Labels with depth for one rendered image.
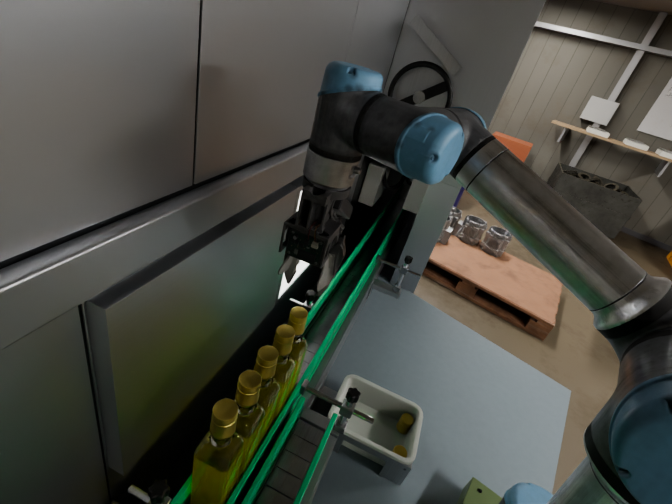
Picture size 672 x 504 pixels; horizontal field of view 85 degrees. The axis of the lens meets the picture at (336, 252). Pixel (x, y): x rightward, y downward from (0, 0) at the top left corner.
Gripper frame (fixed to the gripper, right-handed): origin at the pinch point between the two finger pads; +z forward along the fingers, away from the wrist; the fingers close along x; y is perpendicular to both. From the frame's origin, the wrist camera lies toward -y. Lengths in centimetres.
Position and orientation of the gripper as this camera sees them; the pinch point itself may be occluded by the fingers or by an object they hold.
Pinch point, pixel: (306, 281)
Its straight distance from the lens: 65.8
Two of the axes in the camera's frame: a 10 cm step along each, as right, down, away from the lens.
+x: 9.2, 3.6, -1.6
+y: -3.2, 4.3, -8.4
